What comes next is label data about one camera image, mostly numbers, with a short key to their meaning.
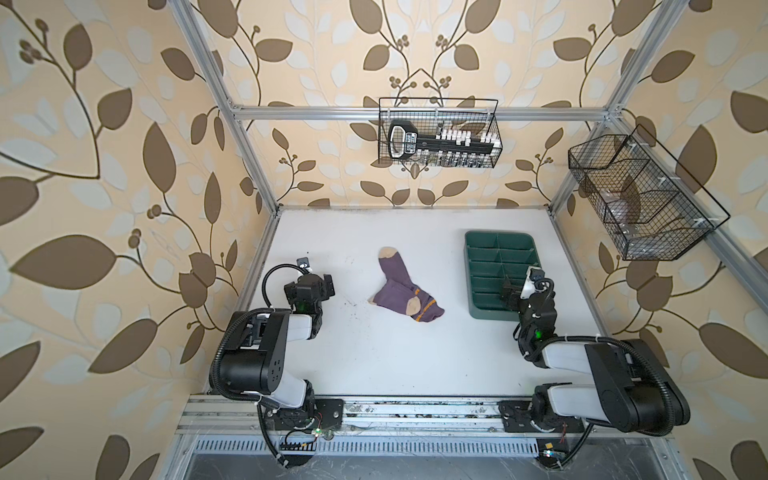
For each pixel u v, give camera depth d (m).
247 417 0.75
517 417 0.73
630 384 0.43
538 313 0.67
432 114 0.89
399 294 0.95
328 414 0.74
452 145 0.83
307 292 0.72
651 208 0.73
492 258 1.02
